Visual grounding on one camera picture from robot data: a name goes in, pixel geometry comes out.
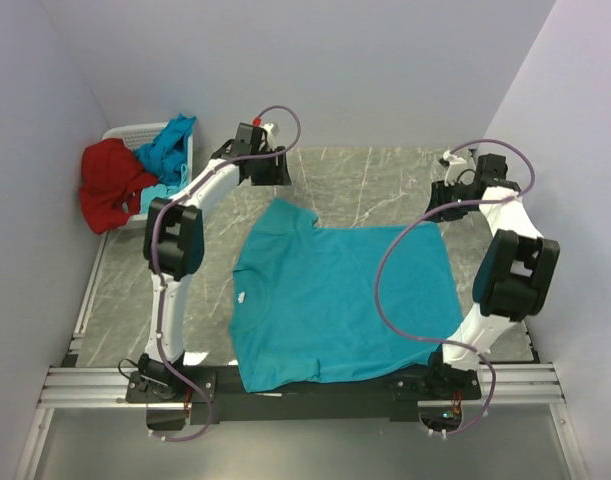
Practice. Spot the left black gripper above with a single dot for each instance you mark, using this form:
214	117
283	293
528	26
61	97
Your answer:
278	175

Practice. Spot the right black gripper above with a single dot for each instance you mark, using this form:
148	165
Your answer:
439	193

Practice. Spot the teal t shirt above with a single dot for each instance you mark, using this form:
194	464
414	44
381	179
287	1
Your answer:
337	304
166	158

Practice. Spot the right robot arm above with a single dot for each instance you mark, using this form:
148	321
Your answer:
515	274

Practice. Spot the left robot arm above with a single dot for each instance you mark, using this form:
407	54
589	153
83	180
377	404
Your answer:
174	248

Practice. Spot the white laundry basket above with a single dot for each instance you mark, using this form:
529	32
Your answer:
134	136

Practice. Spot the red t shirt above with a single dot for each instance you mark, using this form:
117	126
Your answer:
112	182

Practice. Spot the black mounting beam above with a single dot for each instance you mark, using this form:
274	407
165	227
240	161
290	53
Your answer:
395	397

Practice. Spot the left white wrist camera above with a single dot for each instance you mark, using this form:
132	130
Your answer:
268	135

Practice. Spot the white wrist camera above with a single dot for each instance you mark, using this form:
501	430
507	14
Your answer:
268	135
454	165

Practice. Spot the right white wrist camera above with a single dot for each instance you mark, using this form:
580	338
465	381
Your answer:
454	165

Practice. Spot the aluminium rail frame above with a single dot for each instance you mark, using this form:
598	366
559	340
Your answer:
91	388

